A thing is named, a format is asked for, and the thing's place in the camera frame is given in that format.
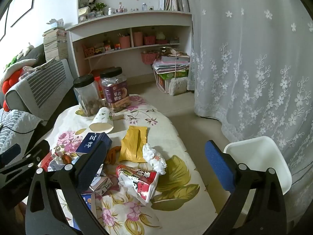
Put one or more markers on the tissue box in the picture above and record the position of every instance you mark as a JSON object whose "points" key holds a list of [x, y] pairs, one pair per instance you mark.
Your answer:
{"points": [[56, 24]]}

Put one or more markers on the small potted plant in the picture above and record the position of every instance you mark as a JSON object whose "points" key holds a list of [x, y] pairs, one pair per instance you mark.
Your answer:
{"points": [[100, 7]]}

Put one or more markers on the white paper cup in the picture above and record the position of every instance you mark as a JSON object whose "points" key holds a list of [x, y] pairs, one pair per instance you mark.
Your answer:
{"points": [[102, 120]]}

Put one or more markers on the hanging pink basket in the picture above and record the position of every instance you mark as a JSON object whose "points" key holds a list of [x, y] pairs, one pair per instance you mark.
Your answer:
{"points": [[149, 58]]}

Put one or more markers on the pile of books and papers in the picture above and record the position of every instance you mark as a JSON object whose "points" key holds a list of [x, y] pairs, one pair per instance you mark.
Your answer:
{"points": [[171, 63]]}

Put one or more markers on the dark blue carton box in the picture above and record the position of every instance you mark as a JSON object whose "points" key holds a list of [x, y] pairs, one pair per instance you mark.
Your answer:
{"points": [[91, 139]]}

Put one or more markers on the grey sofa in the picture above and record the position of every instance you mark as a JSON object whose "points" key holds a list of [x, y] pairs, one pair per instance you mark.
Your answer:
{"points": [[36, 53]]}

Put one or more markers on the small pink basket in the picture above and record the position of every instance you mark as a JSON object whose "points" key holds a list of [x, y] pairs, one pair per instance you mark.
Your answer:
{"points": [[89, 51], [149, 40]]}

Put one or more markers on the purple label plastic jar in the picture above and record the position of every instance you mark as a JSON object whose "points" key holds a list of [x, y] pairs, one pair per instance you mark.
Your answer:
{"points": [[115, 95]]}

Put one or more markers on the clear plastic jar with nuts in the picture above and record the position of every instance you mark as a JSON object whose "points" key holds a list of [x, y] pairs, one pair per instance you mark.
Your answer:
{"points": [[85, 95]]}

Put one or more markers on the red white plush toy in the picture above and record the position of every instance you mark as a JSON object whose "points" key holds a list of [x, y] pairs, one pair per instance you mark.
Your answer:
{"points": [[12, 76]]}

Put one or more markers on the white lace curtain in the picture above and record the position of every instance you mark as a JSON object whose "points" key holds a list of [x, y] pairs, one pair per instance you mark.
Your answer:
{"points": [[244, 53]]}

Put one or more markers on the crushed beige carton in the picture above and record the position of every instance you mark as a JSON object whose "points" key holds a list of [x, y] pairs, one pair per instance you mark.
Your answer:
{"points": [[101, 182]]}

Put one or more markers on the small brown wrapper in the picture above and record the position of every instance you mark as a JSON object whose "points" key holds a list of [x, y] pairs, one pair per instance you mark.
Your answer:
{"points": [[118, 116]]}

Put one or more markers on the crumpled white tissue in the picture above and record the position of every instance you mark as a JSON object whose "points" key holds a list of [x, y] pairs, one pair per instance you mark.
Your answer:
{"points": [[154, 160]]}

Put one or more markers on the white plastic bin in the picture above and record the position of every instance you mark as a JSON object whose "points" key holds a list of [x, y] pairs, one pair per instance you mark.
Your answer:
{"points": [[259, 164]]}

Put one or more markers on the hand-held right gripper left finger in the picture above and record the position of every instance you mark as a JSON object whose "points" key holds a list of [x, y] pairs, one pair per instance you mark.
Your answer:
{"points": [[90, 166]]}

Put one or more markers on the row of upright books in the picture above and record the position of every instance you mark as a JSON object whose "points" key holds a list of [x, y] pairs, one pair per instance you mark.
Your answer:
{"points": [[172, 1]]}

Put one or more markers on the yellow snack packet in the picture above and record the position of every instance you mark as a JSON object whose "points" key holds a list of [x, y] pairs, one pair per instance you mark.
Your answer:
{"points": [[133, 144]]}

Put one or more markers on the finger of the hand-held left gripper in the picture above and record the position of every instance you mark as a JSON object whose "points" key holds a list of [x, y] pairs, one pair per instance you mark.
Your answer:
{"points": [[36, 151], [9, 153]]}

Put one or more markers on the grey quilted blanket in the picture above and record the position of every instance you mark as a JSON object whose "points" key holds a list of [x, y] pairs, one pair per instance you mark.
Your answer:
{"points": [[17, 124]]}

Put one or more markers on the red box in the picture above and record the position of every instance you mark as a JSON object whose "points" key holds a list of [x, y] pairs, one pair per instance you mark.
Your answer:
{"points": [[99, 89]]}

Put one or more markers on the white bookshelf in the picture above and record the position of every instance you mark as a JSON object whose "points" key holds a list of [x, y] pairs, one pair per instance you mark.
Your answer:
{"points": [[127, 22]]}

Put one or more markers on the red white snack bag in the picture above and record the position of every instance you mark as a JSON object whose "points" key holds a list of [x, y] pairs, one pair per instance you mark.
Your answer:
{"points": [[141, 183]]}

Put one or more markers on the floral tablecloth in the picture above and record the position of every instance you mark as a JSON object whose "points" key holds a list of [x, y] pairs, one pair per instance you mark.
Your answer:
{"points": [[171, 137]]}

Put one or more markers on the stack of books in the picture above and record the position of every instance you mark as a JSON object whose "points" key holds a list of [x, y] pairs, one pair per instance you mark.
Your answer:
{"points": [[55, 44]]}

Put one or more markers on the wall picture frame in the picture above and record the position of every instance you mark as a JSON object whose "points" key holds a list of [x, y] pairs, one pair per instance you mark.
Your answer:
{"points": [[23, 2]]}

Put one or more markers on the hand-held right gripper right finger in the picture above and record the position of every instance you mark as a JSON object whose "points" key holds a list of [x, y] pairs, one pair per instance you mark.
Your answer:
{"points": [[217, 166]]}

